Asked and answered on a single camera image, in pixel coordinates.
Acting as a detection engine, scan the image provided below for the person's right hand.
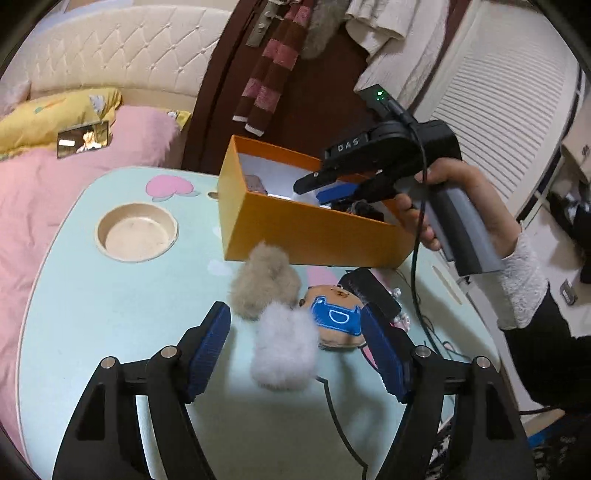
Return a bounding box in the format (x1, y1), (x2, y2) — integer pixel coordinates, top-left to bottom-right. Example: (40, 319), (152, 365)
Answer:
(394, 159), (523, 253)

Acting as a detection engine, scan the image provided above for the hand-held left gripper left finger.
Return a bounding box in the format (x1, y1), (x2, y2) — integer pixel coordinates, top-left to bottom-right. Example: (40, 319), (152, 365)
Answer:
(52, 301), (232, 480)

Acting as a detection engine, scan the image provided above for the metal door handle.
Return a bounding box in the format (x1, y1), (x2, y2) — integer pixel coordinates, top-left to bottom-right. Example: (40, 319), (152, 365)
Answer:
(246, 0), (278, 48)

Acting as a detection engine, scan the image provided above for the black case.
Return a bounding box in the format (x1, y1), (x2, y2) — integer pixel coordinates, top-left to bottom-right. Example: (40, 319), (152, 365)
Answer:
(339, 268), (402, 320)

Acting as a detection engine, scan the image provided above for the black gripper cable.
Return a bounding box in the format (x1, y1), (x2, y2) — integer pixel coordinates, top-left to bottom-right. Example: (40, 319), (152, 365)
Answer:
(382, 97), (467, 361)

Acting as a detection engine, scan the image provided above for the cream tufted headboard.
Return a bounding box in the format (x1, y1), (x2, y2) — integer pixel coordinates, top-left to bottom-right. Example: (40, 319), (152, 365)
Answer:
(28, 4), (232, 112)

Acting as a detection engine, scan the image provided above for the white fur pompom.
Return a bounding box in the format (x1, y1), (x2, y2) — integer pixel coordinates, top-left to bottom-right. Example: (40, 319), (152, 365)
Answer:
(250, 301), (320, 393)

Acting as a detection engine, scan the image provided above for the bear plush with blue overalls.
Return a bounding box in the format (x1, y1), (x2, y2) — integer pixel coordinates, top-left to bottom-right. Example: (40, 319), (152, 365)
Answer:
(298, 284), (369, 350)

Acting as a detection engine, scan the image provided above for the orange cardboard box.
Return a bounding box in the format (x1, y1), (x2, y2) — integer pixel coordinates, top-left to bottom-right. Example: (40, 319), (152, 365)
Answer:
(218, 135), (416, 269)

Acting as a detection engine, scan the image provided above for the dark cloth item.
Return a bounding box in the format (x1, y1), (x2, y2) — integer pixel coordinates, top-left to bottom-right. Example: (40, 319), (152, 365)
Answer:
(344, 200), (386, 222)

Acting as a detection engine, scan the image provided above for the white knit sweater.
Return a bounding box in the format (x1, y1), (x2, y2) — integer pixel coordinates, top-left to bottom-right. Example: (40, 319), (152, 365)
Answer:
(344, 0), (462, 60)

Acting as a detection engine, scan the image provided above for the yellow pillow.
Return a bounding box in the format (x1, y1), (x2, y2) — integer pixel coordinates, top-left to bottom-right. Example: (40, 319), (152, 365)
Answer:
(0, 88), (123, 155)

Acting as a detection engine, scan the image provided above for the grey fur piece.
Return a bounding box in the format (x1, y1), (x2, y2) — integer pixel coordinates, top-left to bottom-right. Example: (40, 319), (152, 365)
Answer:
(302, 0), (346, 60)

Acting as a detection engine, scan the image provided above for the dark cloth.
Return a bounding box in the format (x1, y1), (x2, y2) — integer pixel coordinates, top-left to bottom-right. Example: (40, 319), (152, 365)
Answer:
(547, 189), (591, 241)

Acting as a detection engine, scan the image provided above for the brown pink striped scarf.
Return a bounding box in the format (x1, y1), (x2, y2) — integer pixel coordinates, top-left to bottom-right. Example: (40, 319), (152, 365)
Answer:
(233, 0), (320, 137)

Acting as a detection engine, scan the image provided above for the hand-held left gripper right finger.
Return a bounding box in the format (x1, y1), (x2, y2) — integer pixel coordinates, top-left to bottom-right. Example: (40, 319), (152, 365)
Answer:
(360, 305), (539, 480)

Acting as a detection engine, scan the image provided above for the pastel bead bracelet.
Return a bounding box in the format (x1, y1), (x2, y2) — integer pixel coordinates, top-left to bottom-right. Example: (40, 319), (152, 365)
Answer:
(387, 286), (413, 332)

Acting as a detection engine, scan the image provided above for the beige fur pompom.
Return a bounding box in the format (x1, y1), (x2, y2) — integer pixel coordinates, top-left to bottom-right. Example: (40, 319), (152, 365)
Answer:
(229, 244), (303, 320)

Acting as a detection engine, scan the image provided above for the rectangular photo card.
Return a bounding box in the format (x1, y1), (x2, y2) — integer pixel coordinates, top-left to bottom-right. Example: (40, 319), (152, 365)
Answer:
(57, 121), (112, 160)

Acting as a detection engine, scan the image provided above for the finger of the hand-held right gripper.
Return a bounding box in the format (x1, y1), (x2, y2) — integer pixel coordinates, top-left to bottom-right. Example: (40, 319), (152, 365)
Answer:
(293, 157), (386, 195)
(316, 171), (403, 208)

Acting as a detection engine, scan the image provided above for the white louvered door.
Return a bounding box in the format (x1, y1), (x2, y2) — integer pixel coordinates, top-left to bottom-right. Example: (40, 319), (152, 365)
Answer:
(416, 0), (583, 219)

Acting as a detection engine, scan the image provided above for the pink blanket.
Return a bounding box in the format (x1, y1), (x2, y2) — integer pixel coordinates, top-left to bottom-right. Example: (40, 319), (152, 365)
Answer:
(0, 105), (185, 462)

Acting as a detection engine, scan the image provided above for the dark brown door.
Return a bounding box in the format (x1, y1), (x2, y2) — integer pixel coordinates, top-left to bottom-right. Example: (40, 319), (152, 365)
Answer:
(182, 0), (458, 176)

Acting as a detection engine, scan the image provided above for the person's right forearm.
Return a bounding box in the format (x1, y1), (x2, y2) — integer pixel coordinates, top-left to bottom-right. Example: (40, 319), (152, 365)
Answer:
(498, 231), (591, 414)

